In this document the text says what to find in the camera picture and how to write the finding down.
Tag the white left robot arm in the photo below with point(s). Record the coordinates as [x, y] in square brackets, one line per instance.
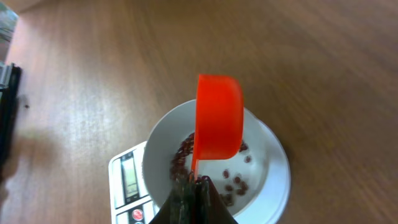
[10, 80]

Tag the orange measuring scoop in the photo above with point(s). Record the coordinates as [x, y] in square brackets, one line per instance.
[219, 119]

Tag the white round bowl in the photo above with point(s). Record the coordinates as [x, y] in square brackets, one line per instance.
[251, 166]

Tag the white digital kitchen scale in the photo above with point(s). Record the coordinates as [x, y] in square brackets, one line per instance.
[131, 202]

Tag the red adzuki beans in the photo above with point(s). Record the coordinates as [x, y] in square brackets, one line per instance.
[179, 171]

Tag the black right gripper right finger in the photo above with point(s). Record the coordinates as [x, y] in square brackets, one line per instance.
[209, 206]

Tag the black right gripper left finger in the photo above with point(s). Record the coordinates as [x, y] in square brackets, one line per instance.
[179, 206]

